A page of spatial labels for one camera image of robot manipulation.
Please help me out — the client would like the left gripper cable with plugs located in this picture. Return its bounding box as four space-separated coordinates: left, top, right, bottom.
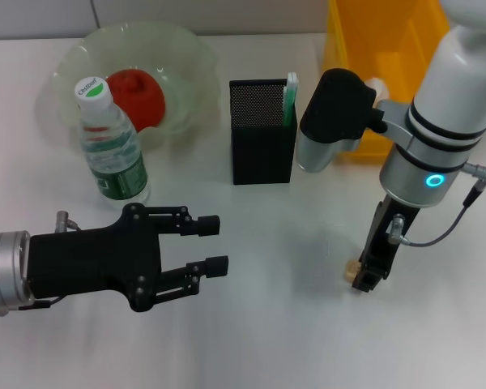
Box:
0 209 84 318

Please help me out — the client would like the green utility knife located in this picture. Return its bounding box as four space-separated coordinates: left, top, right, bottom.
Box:
282 71 300 127

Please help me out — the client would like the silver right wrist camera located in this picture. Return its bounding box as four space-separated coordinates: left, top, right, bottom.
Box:
295 67 390 173

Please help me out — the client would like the right gripper cable with plugs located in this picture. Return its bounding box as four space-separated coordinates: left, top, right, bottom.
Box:
388 160 486 248

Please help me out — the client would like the black mesh pen holder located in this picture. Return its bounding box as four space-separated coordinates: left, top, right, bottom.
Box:
228 78 299 186

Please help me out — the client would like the pale green fruit plate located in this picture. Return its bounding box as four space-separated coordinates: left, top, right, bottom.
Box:
36 22 222 153

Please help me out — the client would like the yellow plastic bin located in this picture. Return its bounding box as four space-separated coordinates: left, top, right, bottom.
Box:
322 0 450 164

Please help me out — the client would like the gripper cable with plugs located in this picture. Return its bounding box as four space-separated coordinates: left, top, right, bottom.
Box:
0 209 84 318
388 160 486 248

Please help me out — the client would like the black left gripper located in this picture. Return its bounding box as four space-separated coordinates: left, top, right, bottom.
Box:
28 203 231 314

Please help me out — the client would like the clear green-label water bottle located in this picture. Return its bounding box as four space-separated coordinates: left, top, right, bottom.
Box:
73 75 151 211

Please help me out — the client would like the white paper ball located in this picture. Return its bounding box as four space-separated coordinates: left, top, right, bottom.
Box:
366 76 390 100

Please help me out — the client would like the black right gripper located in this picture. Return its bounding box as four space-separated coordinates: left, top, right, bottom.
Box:
350 193 423 293

